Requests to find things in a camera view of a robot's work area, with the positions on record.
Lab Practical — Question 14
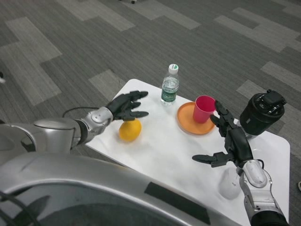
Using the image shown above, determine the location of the yellow lemon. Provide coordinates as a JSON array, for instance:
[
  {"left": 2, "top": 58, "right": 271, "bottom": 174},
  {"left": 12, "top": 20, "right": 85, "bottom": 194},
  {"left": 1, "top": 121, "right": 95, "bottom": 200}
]
[{"left": 119, "top": 119, "right": 143, "bottom": 142}]

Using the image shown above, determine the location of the pink plastic cup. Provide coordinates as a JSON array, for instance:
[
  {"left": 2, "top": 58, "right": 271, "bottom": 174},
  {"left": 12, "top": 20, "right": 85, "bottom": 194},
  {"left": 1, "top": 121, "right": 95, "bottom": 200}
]
[{"left": 192, "top": 95, "right": 216, "bottom": 124}]

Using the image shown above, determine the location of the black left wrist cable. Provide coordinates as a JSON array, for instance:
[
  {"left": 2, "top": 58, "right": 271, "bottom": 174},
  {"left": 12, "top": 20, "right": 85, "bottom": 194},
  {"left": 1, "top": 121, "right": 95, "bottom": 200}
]
[{"left": 62, "top": 107, "right": 98, "bottom": 118}]

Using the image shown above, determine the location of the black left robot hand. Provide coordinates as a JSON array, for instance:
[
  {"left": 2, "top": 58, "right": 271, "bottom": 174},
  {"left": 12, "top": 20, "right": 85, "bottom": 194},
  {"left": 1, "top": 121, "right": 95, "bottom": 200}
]
[{"left": 106, "top": 90, "right": 150, "bottom": 122}]

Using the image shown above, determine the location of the white computer mouse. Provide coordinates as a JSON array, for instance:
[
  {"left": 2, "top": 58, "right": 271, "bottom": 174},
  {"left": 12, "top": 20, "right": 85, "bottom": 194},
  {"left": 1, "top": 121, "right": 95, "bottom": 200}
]
[{"left": 218, "top": 168, "right": 242, "bottom": 200}]

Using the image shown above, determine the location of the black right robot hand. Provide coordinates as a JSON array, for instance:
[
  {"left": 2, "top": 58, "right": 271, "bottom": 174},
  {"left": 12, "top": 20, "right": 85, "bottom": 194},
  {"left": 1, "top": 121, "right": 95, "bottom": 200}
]
[{"left": 192, "top": 100, "right": 254, "bottom": 168}]

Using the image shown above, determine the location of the silver robot chest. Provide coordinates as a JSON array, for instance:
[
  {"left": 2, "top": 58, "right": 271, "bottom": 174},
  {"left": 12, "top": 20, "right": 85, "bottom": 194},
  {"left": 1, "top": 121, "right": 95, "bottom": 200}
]
[{"left": 0, "top": 150, "right": 245, "bottom": 226}]

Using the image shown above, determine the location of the black cylindrical thermos jar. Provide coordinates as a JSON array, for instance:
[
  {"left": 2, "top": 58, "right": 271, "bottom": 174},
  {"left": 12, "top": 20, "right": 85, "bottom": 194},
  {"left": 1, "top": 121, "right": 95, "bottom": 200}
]
[{"left": 239, "top": 89, "right": 287, "bottom": 140}]

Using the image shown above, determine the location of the orange round plate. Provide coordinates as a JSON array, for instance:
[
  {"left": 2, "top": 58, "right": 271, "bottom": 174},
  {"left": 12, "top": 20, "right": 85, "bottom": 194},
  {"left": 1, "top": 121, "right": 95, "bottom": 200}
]
[{"left": 177, "top": 101, "right": 216, "bottom": 136}]

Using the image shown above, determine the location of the clear plastic water bottle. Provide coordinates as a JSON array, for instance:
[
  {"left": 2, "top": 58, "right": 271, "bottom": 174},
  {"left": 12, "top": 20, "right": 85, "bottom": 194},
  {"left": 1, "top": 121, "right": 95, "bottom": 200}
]
[{"left": 160, "top": 63, "right": 181, "bottom": 105}]

